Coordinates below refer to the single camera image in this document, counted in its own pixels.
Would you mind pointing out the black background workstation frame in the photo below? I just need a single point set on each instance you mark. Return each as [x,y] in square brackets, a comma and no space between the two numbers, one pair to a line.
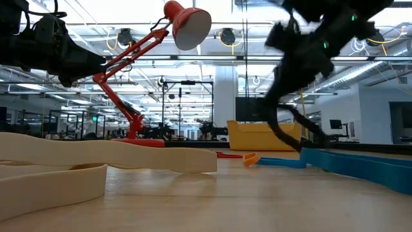
[77,112]

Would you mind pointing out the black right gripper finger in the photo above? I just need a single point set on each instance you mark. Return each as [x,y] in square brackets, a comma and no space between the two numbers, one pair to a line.
[277,125]
[305,124]

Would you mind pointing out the yellow plastic bin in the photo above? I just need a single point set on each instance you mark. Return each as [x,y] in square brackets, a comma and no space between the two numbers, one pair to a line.
[251,137]

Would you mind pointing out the black metal frame station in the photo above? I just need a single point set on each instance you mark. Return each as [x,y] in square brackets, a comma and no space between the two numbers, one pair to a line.
[188,82]

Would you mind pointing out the black background screen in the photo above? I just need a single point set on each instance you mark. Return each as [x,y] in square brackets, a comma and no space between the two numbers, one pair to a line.
[249,109]

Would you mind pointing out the wide beige rubber band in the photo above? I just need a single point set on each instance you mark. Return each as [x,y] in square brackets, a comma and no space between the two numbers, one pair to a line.
[48,190]
[128,156]

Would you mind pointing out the black background robot arm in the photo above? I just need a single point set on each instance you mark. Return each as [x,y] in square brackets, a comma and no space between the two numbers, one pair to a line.
[212,129]

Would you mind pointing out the small monitor on stand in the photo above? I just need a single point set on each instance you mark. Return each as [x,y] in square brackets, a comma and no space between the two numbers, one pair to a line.
[335,124]

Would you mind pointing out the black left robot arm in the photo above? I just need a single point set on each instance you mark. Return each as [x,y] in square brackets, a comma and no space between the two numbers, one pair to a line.
[13,48]

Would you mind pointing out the black metal table frame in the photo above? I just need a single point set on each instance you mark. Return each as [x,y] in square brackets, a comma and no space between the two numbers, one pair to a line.
[193,144]

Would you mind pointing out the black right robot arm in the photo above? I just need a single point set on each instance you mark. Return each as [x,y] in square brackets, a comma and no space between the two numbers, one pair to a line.
[338,9]

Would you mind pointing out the red piece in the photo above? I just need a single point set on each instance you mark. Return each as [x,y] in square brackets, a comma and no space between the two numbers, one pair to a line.
[230,156]

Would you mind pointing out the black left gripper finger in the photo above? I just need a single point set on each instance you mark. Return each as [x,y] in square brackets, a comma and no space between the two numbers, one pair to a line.
[101,66]
[83,62]

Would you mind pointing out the red desk lamp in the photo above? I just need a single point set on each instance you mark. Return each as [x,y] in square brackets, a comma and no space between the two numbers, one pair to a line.
[190,25]

